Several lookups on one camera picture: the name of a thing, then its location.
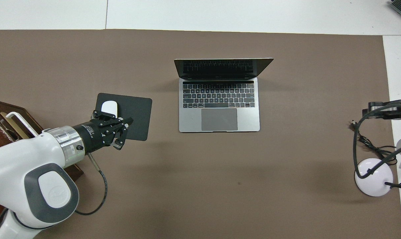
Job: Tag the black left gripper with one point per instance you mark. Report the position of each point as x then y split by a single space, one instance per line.
94 136

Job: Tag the grey laptop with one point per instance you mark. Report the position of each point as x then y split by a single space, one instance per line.
220 99

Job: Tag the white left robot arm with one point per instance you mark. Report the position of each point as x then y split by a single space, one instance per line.
21 156

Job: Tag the white computer mouse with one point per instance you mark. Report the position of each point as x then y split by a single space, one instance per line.
109 107

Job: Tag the black mouse pad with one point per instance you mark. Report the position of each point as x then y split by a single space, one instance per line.
139 113

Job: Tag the white desk lamp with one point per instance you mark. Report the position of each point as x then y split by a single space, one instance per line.
374 176

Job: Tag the brown table mat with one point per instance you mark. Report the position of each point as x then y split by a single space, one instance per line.
220 186

